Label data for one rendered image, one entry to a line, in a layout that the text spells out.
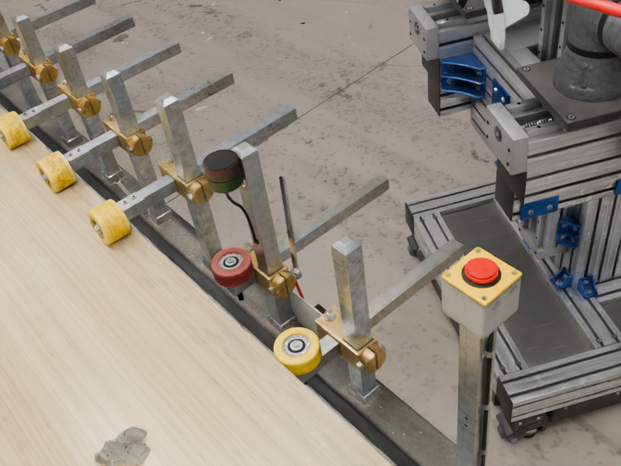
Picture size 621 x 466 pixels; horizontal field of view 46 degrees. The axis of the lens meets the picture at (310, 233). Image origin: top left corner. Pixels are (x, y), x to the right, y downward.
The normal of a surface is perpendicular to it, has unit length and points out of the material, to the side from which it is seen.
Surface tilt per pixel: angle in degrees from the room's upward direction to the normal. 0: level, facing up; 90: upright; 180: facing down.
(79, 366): 0
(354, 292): 90
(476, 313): 90
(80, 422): 0
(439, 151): 0
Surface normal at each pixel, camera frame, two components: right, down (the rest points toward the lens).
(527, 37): -0.12, -0.72
